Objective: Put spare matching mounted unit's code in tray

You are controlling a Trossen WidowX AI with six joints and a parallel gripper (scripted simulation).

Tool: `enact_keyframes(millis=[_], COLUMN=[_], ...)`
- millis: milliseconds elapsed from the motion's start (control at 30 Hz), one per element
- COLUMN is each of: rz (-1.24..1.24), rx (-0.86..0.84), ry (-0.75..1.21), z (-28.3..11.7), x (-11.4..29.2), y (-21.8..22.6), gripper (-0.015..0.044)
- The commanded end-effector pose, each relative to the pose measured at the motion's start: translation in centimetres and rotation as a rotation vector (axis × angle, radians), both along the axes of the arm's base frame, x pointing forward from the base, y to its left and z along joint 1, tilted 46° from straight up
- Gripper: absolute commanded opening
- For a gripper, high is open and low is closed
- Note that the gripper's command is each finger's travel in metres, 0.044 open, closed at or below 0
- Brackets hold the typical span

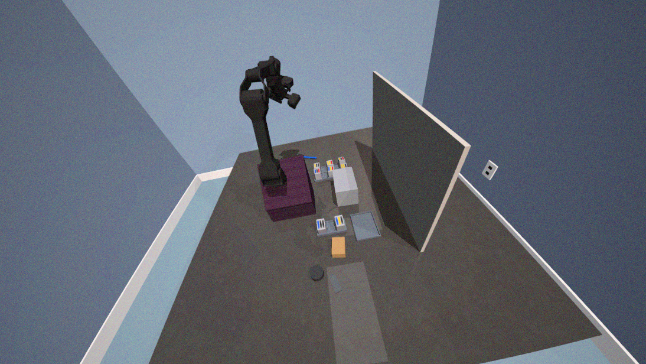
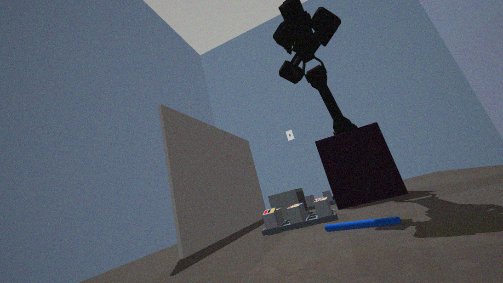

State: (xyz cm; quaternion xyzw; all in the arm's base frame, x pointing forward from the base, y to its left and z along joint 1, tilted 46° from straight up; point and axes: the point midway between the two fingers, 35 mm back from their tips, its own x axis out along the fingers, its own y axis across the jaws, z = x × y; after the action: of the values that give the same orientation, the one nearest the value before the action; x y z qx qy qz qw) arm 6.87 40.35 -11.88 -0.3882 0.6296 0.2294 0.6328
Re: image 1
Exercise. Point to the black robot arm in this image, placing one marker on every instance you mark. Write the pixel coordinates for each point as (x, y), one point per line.
(255, 105)

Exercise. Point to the orange rectangular block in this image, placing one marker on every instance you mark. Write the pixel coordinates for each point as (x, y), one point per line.
(338, 247)

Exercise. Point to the grey flat panel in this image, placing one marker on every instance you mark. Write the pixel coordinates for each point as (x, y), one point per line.
(419, 155)

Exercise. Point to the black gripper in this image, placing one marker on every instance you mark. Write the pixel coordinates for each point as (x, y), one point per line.
(280, 94)

